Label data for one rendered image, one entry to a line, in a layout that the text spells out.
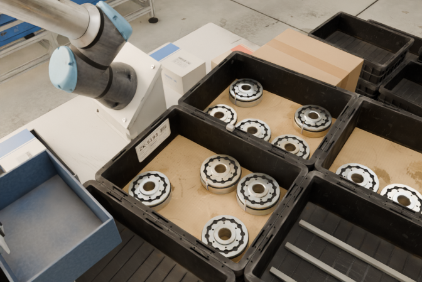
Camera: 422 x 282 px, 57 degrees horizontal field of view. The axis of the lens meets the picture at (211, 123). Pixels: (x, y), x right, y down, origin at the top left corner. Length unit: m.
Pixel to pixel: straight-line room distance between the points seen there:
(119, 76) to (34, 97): 1.64
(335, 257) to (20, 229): 0.62
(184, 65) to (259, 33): 1.71
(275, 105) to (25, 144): 0.75
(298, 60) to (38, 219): 0.93
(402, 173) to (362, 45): 1.15
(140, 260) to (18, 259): 0.30
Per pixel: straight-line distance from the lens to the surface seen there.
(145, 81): 1.20
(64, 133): 1.40
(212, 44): 1.68
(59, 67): 1.13
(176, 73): 1.39
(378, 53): 2.11
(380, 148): 1.14
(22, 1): 0.93
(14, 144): 1.29
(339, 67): 1.33
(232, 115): 1.11
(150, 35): 3.12
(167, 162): 1.05
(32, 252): 0.70
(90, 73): 1.11
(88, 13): 1.04
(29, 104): 2.74
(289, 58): 1.33
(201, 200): 0.97
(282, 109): 1.18
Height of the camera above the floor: 1.63
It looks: 45 degrees down
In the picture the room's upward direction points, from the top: 3 degrees counter-clockwise
